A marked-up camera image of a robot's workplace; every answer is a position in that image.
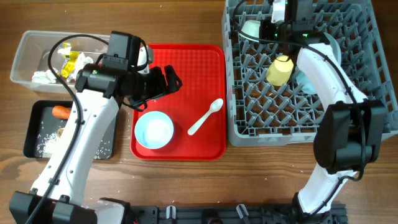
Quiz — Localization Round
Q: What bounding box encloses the red serving tray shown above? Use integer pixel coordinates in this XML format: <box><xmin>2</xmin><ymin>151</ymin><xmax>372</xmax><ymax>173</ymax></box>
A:
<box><xmin>130</xmin><ymin>44</ymin><xmax>226</xmax><ymax>161</ymax></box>

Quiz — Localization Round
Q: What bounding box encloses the clear plastic bin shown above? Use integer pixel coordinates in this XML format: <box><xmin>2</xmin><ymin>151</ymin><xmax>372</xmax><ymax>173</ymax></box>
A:
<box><xmin>10</xmin><ymin>30</ymin><xmax>108</xmax><ymax>93</ymax></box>

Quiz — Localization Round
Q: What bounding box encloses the green bowl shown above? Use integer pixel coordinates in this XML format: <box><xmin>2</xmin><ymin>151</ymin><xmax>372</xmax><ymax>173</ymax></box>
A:
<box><xmin>241</xmin><ymin>20</ymin><xmax>261</xmax><ymax>39</ymax></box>

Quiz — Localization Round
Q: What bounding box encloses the white plastic spoon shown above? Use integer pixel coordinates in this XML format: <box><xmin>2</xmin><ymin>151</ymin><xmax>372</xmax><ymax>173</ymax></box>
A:
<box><xmin>187</xmin><ymin>98</ymin><xmax>224</xmax><ymax>136</ymax></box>

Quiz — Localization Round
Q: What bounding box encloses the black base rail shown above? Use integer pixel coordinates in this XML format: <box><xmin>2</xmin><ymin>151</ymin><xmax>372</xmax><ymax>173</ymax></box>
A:
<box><xmin>124</xmin><ymin>203</ymin><xmax>348</xmax><ymax>224</ymax></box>

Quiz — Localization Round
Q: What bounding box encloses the brown food scrap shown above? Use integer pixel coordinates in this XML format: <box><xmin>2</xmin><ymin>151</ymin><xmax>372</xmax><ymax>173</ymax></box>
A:
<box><xmin>57</xmin><ymin>128</ymin><xmax>64</xmax><ymax>138</ymax></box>

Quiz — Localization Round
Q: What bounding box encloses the yellow plastic cup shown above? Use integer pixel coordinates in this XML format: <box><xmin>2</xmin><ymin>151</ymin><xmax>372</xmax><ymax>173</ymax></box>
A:
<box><xmin>266</xmin><ymin>55</ymin><xmax>294</xmax><ymax>86</ymax></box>

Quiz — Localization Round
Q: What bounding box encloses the large light blue plate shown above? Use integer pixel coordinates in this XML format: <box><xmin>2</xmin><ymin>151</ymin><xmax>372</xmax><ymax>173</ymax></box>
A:
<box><xmin>295</xmin><ymin>32</ymin><xmax>342</xmax><ymax>95</ymax></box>

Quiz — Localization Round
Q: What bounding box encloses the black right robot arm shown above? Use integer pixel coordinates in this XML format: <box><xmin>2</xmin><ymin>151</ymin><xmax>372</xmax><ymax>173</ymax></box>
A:
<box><xmin>259</xmin><ymin>1</ymin><xmax>387</xmax><ymax>223</ymax></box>

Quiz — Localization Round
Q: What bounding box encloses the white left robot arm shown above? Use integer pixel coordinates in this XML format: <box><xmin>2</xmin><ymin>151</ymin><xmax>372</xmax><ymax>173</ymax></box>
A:
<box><xmin>9</xmin><ymin>64</ymin><xmax>182</xmax><ymax>223</ymax></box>

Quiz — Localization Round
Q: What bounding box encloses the pile of white rice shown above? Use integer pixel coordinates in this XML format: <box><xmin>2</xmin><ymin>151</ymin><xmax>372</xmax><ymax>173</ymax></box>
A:
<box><xmin>34</xmin><ymin>119</ymin><xmax>116</xmax><ymax>160</ymax></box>

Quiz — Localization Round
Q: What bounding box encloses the black plastic tray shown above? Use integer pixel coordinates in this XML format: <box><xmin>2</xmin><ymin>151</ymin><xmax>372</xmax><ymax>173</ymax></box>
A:
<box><xmin>23</xmin><ymin>100</ymin><xmax>118</xmax><ymax>161</ymax></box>

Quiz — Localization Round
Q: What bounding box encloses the orange carrot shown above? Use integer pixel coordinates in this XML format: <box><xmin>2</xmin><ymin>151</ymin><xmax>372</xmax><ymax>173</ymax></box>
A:
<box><xmin>52</xmin><ymin>105</ymin><xmax>71</xmax><ymax>120</ymax></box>

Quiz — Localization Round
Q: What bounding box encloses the light blue bowl with rice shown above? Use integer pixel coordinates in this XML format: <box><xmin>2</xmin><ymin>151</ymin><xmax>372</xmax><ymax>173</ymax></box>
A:
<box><xmin>134</xmin><ymin>111</ymin><xmax>174</xmax><ymax>150</ymax></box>

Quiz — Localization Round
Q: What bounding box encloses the yellow snack wrapper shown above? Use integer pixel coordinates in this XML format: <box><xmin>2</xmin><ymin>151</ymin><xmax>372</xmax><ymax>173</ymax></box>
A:
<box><xmin>57</xmin><ymin>42</ymin><xmax>80</xmax><ymax>78</ymax></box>

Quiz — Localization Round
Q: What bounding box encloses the grey dishwasher rack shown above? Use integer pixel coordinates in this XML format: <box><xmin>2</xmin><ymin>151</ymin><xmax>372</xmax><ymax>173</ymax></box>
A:
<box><xmin>221</xmin><ymin>1</ymin><xmax>397</xmax><ymax>147</ymax></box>

